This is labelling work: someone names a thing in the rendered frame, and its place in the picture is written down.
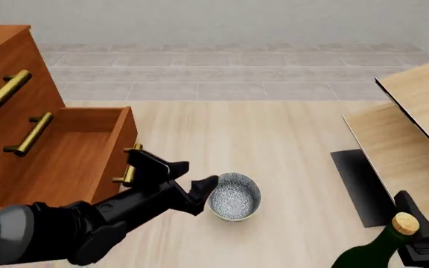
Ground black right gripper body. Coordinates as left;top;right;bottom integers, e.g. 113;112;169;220
399;239;429;268

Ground open wooden drawer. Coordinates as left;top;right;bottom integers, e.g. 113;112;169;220
0;105;139;214

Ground brass handle of open drawer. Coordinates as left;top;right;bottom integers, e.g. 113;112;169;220
111;143;144;188

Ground pale wooden shelf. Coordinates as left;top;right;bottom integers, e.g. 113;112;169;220
342;55;429;230

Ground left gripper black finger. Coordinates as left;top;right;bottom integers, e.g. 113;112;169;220
187;174;220;203
167;161;191;183

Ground patterned black bowl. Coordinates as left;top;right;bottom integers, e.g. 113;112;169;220
207;172;262;223

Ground bottle cork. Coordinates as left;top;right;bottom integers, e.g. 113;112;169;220
391;211;421;235

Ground long brass drawer handle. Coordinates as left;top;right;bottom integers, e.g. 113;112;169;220
0;69;34;115

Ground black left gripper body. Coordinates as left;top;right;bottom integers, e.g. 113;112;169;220
157;178;207;217

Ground closed wooden drawer, long handle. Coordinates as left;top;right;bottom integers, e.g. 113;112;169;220
0;29;66;124

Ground dark green wine bottle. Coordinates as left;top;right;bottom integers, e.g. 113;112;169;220
331;222;411;268

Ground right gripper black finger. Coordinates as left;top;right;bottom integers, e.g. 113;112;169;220
393;190;429;244

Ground short brass drawer handle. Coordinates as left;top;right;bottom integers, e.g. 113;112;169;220
3;112;55;158

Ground wooden cabinet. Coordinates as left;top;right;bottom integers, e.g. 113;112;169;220
0;25;139;214

